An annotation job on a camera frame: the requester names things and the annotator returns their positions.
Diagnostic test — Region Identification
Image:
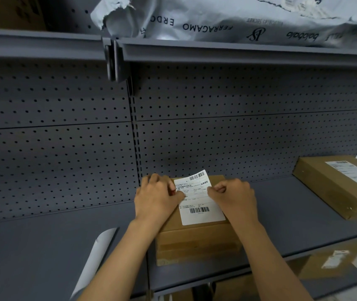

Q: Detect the person's left hand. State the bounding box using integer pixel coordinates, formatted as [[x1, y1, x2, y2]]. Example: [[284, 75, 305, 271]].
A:
[[134, 173, 185, 229]]

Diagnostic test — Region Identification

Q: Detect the person's right hand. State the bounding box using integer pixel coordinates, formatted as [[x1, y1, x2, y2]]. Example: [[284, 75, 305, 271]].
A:
[[207, 179, 259, 226]]

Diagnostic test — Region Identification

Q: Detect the white shipping label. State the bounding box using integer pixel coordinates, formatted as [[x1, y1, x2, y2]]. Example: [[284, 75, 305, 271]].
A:
[[173, 170, 226, 226]]

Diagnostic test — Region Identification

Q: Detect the person's right forearm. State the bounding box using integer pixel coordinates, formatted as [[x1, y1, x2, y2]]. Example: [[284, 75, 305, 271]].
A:
[[228, 217, 315, 301]]

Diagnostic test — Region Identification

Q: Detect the person's left forearm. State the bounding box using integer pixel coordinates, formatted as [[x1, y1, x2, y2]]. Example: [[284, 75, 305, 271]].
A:
[[77, 216, 165, 301]]

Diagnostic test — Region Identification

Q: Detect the brown cardboard box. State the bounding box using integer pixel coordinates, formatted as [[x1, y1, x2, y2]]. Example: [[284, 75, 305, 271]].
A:
[[155, 175, 244, 267]]

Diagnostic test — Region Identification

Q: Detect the grey metal shelf board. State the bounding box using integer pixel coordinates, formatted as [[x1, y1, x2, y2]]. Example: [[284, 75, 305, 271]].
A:
[[0, 27, 114, 81], [146, 176, 357, 292], [0, 202, 150, 301], [300, 264, 357, 300], [114, 37, 357, 82]]

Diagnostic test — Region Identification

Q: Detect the white label backing paper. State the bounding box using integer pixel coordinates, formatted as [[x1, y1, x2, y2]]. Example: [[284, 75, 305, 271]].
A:
[[70, 228, 118, 300]]

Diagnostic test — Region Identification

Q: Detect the plain cardboard box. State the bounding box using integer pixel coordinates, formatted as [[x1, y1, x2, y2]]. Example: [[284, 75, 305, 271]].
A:
[[166, 273, 262, 301]]

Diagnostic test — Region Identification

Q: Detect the flat labelled cardboard box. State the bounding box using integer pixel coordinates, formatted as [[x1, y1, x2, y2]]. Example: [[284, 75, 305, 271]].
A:
[[293, 155, 357, 221]]

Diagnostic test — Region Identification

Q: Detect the small labelled cardboard box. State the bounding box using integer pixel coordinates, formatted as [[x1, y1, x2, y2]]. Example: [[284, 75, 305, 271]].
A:
[[286, 239, 357, 280]]

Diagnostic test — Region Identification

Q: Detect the grey printed plastic mailer bag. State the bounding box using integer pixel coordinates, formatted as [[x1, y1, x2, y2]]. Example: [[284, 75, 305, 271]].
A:
[[90, 0, 357, 49]]

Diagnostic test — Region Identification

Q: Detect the dark cardboard box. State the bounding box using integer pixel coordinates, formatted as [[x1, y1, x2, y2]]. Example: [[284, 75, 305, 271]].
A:
[[0, 0, 46, 31]]

